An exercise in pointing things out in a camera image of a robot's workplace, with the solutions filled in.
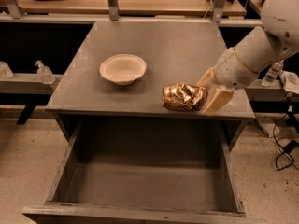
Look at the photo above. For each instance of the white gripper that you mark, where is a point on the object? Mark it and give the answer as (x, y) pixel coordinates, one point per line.
(234, 69)

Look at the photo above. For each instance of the crushed orange can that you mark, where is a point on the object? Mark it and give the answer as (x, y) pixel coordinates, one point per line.
(184, 97)

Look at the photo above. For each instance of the grey top drawer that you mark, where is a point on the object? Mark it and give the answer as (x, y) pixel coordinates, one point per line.
(144, 171)

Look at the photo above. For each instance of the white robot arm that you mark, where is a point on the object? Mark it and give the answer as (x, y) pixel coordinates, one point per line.
(275, 40)

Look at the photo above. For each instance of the grey wooden cabinet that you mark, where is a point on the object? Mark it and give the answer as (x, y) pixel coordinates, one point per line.
(174, 52)

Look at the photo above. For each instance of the clear plastic water bottle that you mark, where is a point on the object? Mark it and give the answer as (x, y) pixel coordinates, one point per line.
(272, 73)

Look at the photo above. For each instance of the white paper bowl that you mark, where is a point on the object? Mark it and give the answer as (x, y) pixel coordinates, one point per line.
(123, 69)

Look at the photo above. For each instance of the wooden desk behind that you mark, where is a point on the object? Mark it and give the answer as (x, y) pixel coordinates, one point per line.
(126, 7)

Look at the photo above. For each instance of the clear pump bottle left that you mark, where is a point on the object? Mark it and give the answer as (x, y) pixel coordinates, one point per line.
(45, 73)

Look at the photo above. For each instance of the clear bottle far left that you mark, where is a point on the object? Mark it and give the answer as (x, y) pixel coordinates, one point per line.
(5, 71)

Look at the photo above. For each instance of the grey metal bracket right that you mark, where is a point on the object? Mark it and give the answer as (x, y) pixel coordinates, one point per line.
(218, 10)

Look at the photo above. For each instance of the grey metal bracket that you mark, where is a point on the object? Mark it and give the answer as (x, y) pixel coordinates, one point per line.
(113, 9)
(218, 10)
(13, 8)

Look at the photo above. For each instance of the grey metal bracket middle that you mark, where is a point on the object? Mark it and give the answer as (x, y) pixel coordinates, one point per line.
(113, 9)

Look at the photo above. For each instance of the grey metal bracket left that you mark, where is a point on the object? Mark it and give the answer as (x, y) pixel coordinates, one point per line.
(13, 8)

